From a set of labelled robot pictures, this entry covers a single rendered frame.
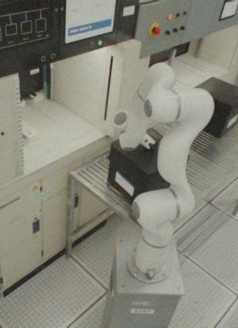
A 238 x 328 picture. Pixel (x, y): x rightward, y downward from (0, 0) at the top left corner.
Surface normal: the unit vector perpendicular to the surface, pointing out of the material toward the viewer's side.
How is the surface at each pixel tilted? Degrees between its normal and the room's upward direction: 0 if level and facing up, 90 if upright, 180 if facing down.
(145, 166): 0
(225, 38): 90
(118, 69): 90
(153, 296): 90
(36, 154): 0
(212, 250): 0
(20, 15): 90
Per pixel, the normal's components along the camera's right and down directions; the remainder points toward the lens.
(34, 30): 0.73, 0.51
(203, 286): 0.12, -0.76
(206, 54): -0.68, 0.41
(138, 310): 0.04, 0.65
